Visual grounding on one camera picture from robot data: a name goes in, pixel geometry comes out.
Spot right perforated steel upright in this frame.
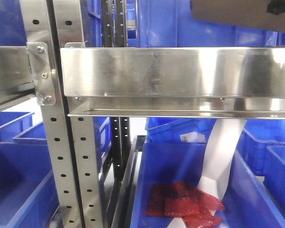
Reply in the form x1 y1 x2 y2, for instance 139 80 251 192
53 0 107 228

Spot blue bin far right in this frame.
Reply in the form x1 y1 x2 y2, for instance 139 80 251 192
264 146 285 213

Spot tall brown cardboard box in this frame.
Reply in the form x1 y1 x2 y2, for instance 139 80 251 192
191 0 285 33

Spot large blue bin centre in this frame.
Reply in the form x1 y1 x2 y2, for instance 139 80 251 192
130 142 285 228

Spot perforated steel upright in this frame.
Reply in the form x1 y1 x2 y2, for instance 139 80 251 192
20 0 82 228
53 0 107 228

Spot black perforated rear uprights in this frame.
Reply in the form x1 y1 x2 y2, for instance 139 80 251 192
101 0 131 181

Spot left stainless shelf beam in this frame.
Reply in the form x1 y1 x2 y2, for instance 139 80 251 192
0 46 35 111

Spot stainless steel shelf beam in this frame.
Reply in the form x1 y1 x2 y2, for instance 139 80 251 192
60 47 285 119

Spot left perforated steel upright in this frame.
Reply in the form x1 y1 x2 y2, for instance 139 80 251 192
20 0 82 228

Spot blue bin lower left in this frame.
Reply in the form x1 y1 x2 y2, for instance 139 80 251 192
0 142 59 228

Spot red bubble wrap bags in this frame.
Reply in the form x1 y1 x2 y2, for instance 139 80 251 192
146 181 225 228

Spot white paper strip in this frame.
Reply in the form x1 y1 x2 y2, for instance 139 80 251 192
167 118 247 228

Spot large blue crate upper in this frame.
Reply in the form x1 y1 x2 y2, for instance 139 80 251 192
136 0 285 48

